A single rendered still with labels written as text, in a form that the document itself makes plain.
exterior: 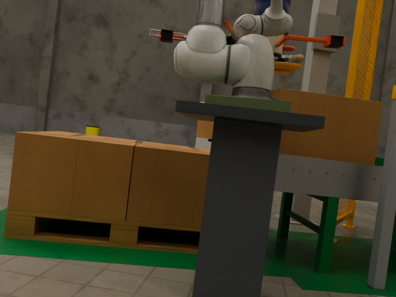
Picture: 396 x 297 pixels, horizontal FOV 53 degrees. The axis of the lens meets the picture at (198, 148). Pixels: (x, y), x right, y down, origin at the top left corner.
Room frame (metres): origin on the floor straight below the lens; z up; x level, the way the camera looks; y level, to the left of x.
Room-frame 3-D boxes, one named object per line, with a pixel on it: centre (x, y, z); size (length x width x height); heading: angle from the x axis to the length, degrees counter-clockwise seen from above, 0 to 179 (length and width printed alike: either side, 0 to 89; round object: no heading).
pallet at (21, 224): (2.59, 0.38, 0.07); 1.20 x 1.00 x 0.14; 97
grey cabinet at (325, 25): (3.38, -0.94, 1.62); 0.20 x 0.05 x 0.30; 97
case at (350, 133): (2.42, -0.68, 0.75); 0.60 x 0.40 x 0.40; 97
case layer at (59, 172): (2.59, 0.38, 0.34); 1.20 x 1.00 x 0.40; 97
